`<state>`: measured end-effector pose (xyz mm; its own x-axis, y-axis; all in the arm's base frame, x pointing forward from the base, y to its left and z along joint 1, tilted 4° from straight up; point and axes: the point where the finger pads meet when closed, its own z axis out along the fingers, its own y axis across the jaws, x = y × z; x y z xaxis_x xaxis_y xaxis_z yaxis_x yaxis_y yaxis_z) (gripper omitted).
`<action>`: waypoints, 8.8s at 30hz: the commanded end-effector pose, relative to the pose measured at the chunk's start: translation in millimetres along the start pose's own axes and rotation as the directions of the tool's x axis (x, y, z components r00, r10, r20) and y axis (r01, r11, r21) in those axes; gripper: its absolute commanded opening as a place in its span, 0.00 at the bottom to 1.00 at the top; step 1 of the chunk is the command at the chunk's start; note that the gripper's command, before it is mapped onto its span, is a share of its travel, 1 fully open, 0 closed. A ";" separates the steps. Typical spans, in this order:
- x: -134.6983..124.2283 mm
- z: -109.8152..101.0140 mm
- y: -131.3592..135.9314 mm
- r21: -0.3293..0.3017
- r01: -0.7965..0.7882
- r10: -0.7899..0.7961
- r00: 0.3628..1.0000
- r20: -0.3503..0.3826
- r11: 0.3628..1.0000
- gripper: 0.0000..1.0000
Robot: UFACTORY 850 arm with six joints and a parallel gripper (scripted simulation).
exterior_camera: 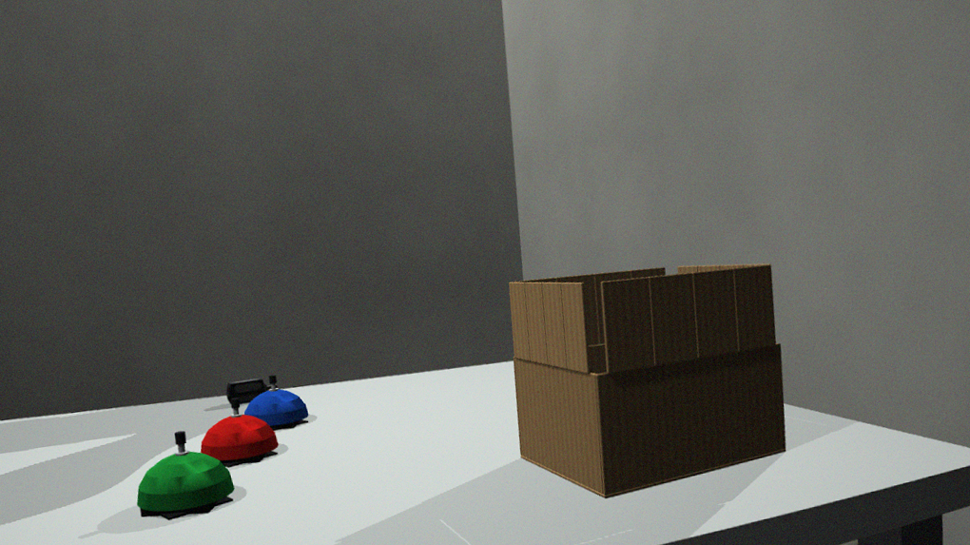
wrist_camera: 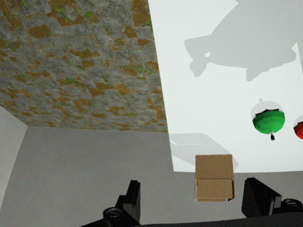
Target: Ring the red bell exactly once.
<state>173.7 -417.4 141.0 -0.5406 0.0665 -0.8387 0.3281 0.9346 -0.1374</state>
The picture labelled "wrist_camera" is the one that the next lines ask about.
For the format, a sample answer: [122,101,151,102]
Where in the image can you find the brown cardboard box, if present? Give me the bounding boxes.
[194,154,235,202]

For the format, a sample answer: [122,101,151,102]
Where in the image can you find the green dome bell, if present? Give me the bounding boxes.
[252,109,285,141]

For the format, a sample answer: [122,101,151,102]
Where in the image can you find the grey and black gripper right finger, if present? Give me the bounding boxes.
[241,177,303,218]

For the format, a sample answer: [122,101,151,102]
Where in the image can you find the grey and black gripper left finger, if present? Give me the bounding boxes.
[80,180,140,227]

